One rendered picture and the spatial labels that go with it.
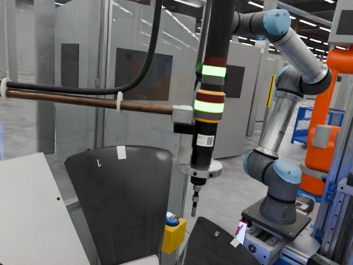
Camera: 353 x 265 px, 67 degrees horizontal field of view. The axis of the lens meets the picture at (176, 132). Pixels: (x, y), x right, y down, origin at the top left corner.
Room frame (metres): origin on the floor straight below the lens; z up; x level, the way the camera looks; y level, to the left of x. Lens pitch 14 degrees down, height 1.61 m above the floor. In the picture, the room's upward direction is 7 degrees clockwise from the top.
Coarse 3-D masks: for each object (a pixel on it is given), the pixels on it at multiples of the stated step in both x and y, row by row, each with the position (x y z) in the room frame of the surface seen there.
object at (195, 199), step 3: (195, 192) 0.40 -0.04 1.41; (198, 192) 0.40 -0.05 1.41; (195, 195) 0.40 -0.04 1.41; (198, 195) 0.41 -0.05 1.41; (192, 198) 0.40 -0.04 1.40; (195, 198) 0.40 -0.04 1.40; (198, 198) 0.40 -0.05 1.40; (195, 201) 0.40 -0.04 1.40; (195, 204) 0.40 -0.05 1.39; (192, 207) 0.40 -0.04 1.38; (195, 207) 0.40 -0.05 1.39; (192, 210) 0.40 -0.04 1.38; (195, 210) 0.40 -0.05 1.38; (192, 213) 0.40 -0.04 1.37; (192, 216) 0.40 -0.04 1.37
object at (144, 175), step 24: (72, 168) 0.49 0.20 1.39; (120, 168) 0.51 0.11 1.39; (144, 168) 0.52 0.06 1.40; (168, 168) 0.54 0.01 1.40; (96, 192) 0.47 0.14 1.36; (120, 192) 0.47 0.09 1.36; (144, 192) 0.48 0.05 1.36; (168, 192) 0.49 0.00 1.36; (96, 216) 0.44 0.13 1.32; (120, 216) 0.44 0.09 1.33; (144, 216) 0.44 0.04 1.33; (96, 240) 0.41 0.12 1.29; (120, 240) 0.41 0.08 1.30; (144, 240) 0.41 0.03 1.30
